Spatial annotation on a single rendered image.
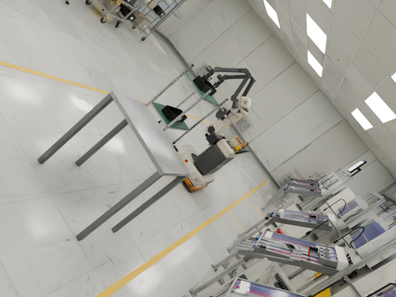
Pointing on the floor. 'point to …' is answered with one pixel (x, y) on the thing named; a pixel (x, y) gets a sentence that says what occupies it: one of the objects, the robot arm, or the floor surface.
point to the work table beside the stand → (142, 121)
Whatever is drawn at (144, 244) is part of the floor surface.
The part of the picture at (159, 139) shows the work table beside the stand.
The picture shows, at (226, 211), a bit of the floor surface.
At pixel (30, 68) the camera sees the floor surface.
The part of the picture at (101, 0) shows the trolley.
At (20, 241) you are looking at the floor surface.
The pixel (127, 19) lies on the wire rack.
